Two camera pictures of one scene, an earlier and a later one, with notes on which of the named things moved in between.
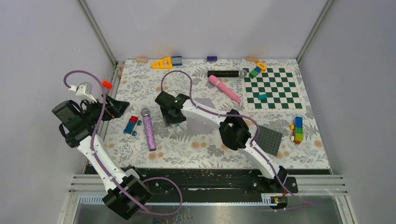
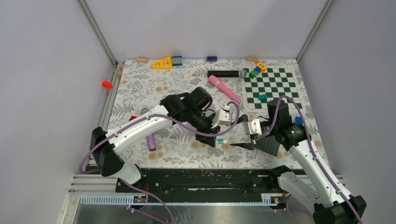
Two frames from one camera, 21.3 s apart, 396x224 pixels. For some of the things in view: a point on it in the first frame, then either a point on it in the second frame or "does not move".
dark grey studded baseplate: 269,140 does not move
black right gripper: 168,120 -> 247,145
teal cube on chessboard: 262,97 does not move
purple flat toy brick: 212,58 does not move
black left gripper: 114,108 -> 208,140
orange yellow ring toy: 262,66 does not move
